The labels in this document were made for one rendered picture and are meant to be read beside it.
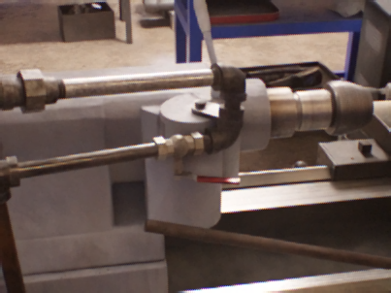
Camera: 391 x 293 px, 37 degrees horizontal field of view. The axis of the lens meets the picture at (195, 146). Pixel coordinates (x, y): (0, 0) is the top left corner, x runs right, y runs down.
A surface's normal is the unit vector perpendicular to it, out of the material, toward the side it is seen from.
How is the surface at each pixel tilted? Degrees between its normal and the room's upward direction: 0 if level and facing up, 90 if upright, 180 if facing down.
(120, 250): 62
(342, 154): 0
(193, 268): 7
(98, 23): 90
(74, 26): 90
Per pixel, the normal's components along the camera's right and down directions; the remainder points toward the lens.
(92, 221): 0.15, 0.08
